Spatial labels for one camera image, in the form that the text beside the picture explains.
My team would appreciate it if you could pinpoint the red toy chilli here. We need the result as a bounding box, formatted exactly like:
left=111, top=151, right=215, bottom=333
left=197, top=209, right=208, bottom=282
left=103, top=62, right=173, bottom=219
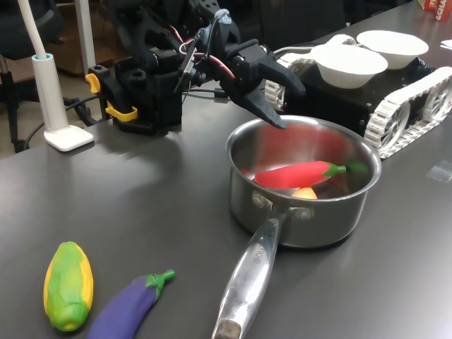
left=254, top=160, right=347, bottom=190

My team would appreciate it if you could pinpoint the yellow green toy corn cob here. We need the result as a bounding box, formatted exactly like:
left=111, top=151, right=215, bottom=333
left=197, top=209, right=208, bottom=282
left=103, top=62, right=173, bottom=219
left=43, top=241, right=95, bottom=332

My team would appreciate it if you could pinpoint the black office chair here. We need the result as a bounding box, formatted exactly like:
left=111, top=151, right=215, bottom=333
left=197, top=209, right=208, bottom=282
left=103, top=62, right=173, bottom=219
left=261, top=0, right=349, bottom=57
left=229, top=0, right=264, bottom=47
left=0, top=0, right=68, bottom=155

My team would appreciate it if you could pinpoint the black vehicle with white tracks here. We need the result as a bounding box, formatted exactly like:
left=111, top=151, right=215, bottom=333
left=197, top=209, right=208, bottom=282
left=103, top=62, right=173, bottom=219
left=263, top=34, right=452, bottom=160

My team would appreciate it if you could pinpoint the white bowl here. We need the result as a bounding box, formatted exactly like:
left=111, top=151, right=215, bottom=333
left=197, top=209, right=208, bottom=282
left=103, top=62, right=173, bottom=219
left=309, top=44, right=389, bottom=90
left=356, top=30, right=430, bottom=71

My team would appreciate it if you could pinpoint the orange toy carrot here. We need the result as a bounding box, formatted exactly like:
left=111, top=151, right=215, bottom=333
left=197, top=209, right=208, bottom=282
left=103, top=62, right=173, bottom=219
left=291, top=186, right=318, bottom=200

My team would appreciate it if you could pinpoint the black clamp with yellow grips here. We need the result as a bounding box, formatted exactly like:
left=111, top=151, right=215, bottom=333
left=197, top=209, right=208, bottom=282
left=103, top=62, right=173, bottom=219
left=86, top=65, right=138, bottom=123

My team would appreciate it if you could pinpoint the white upright beam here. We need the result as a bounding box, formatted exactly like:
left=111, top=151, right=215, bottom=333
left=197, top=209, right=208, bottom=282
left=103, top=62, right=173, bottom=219
left=73, top=0, right=96, bottom=77

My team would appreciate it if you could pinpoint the brown wooden cabinet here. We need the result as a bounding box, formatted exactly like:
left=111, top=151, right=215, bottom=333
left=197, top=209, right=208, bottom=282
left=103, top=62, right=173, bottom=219
left=49, top=1, right=117, bottom=77

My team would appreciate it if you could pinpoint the clear tape patch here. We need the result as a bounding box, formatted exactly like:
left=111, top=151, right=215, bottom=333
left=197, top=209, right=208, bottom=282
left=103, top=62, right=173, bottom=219
left=425, top=160, right=452, bottom=183

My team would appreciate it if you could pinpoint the purple toy aubergine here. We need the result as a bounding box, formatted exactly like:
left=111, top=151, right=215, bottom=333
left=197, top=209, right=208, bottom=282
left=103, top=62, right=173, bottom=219
left=86, top=269, right=177, bottom=339

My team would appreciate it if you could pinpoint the thin grey cable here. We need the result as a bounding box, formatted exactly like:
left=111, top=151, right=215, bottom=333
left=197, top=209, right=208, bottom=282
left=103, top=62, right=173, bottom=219
left=273, top=44, right=317, bottom=61

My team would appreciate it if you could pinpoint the black gripper camera board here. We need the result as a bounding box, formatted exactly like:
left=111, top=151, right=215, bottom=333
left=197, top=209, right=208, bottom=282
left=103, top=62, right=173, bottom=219
left=172, top=38, right=206, bottom=95

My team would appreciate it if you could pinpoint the long black cable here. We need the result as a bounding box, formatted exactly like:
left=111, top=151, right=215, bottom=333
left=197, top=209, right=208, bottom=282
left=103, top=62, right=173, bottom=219
left=182, top=88, right=229, bottom=102

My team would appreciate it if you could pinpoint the steel pan with long handle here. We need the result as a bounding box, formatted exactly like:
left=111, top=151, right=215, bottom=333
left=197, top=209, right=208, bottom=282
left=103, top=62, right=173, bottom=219
left=210, top=114, right=383, bottom=339

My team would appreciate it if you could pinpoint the white post with flat foot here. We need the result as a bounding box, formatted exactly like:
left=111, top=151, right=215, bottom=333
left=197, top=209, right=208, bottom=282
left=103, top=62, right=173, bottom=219
left=17, top=0, right=95, bottom=153

